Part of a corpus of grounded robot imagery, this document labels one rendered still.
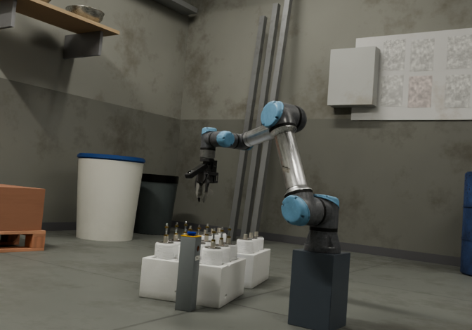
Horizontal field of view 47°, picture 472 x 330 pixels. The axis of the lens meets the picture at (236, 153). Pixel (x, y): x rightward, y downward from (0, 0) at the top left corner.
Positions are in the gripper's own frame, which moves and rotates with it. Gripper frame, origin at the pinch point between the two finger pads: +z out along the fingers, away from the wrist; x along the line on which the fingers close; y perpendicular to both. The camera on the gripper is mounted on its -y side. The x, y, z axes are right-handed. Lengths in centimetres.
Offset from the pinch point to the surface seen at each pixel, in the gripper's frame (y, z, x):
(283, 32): 224, -168, 176
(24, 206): -29, 17, 154
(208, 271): -8.8, 30.7, -21.5
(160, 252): -19.6, 25.4, 1.2
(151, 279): -23.3, 37.7, 1.3
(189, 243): -22.3, 17.8, -24.5
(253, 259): 41, 31, 3
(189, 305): -21, 43, -26
